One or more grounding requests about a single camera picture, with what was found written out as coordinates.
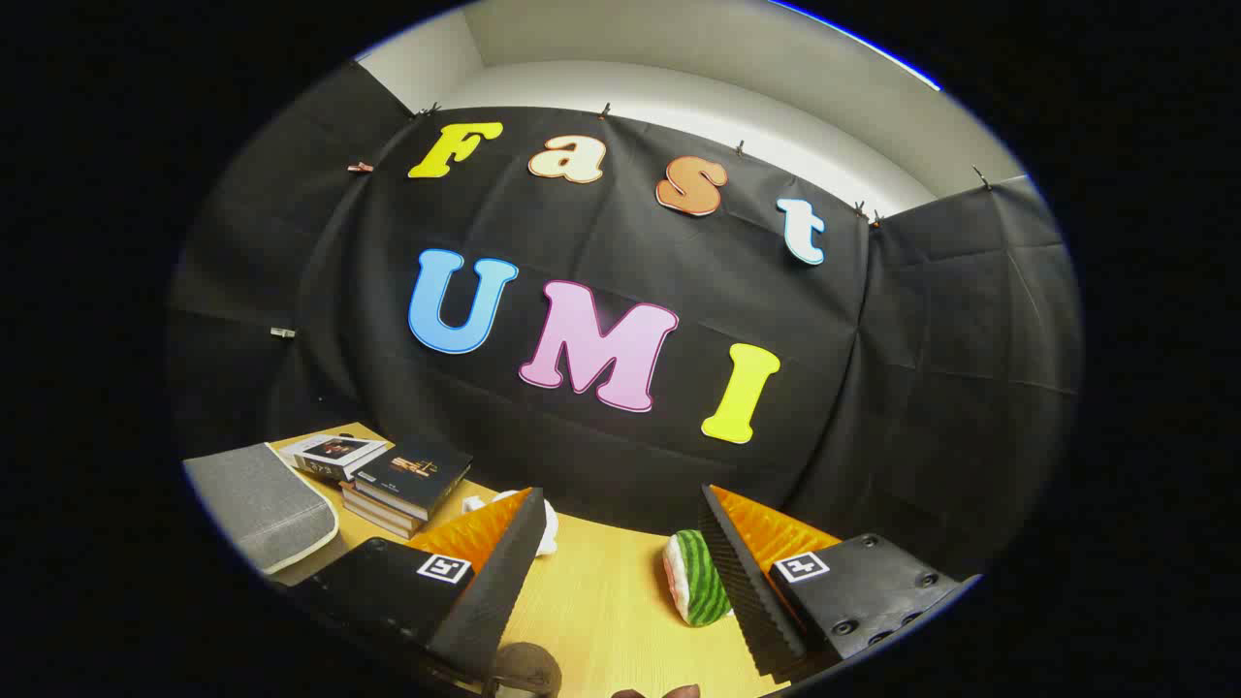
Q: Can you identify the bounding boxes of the watermelon slice plush toy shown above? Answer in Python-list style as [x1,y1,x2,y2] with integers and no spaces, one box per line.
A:
[663,529,734,627]

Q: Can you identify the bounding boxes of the dark blue hardcover book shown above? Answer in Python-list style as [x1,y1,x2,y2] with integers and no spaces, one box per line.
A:
[354,441,474,522]

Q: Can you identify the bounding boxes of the brown cover book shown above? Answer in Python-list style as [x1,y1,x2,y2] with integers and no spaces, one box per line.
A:
[341,496,418,540]
[341,482,428,532]

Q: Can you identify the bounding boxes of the black backdrop cloth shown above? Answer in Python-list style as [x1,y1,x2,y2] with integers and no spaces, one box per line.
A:
[167,60,1082,583]

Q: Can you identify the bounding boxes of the grey fabric storage box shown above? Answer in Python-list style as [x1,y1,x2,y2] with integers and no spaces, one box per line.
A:
[182,442,340,575]

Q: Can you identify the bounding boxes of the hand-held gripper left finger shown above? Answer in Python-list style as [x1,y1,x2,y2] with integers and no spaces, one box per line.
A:
[305,487,549,684]

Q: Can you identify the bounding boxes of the white-edged picture cover book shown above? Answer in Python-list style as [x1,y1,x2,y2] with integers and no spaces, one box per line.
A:
[278,433,391,483]

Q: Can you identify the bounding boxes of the white plush toy with face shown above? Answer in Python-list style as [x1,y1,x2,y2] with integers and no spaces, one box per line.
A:
[461,490,560,556]

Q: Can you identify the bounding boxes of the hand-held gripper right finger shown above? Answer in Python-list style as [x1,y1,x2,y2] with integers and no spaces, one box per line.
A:
[698,482,982,682]

